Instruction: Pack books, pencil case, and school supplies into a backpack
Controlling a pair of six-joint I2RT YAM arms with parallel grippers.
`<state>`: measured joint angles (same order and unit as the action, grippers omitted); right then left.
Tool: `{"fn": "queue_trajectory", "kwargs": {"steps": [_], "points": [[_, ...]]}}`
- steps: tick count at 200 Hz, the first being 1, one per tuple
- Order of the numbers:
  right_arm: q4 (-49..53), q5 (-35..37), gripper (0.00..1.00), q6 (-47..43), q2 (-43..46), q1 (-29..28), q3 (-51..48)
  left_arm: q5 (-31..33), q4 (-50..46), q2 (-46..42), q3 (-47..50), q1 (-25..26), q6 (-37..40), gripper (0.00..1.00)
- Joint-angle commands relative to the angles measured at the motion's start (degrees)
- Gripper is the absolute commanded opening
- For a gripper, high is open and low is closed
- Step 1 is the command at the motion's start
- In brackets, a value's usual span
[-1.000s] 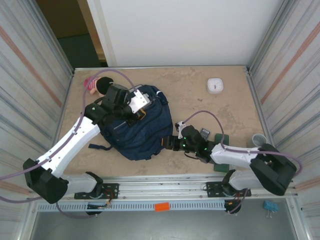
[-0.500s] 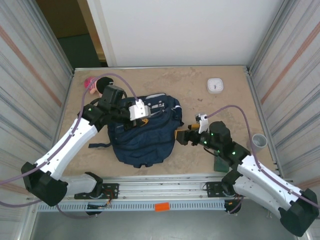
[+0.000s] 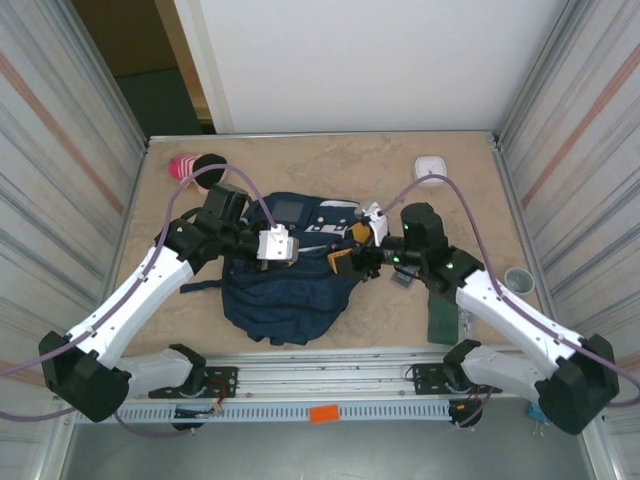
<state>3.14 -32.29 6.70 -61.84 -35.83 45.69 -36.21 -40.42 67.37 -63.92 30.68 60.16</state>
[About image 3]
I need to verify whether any navy blue backpack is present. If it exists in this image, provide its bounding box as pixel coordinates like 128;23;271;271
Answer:
180;192;371;346

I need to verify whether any plush doll with black hair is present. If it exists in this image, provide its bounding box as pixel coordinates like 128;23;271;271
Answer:
168;152;229;194

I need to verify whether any green translucent pencil case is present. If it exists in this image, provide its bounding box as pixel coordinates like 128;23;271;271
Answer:
426;292;460;345

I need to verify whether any white square clock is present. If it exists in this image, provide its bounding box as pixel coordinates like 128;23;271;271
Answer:
413;155;447;190

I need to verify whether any small grey cup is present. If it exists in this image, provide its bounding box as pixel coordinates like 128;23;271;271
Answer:
503;267;535;295

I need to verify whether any blue binder clip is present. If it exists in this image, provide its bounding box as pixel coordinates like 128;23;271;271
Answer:
526;401;547;437

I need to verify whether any aluminium rail frame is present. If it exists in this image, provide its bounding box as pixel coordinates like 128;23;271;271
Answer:
52;349;599;401

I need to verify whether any white slotted cable duct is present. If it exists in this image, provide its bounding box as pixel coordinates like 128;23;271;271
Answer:
112;402;454;425

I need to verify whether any white door frame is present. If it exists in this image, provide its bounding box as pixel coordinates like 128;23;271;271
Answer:
172;0;236;135

